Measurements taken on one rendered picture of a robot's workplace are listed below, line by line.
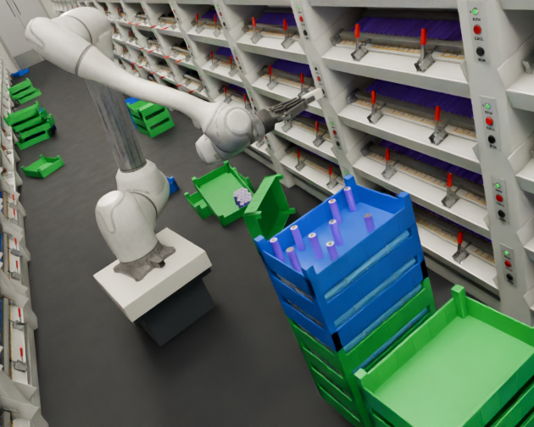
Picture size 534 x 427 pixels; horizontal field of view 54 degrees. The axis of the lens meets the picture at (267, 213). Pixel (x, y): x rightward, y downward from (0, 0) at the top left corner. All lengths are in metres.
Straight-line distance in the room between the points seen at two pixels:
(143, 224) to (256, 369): 0.61
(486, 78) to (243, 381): 1.09
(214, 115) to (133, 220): 0.54
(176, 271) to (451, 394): 1.02
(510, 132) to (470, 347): 0.44
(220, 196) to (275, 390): 1.21
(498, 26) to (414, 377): 0.68
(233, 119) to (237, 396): 0.82
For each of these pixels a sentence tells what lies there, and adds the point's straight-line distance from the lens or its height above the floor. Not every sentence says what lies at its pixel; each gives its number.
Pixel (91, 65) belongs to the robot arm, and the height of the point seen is 0.95.
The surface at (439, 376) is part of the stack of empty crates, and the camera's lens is 1.11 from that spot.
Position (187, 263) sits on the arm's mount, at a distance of 1.80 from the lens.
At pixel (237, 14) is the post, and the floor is 0.83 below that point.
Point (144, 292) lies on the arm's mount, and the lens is 1.78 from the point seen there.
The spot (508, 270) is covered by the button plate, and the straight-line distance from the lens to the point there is 1.43.
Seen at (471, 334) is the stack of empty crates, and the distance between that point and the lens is 1.18.
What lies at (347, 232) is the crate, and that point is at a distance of 1.25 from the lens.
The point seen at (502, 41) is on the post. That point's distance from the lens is 1.11.
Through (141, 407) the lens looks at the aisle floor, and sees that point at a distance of 1.82.
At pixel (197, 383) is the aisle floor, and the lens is 1.77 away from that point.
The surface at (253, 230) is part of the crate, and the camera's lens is 2.09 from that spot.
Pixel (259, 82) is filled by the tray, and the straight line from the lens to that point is 2.32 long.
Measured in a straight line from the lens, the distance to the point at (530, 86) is 1.12.
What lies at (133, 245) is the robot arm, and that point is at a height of 0.38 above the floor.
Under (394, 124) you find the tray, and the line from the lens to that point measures 1.54.
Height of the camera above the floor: 1.18
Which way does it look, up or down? 29 degrees down
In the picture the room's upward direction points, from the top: 22 degrees counter-clockwise
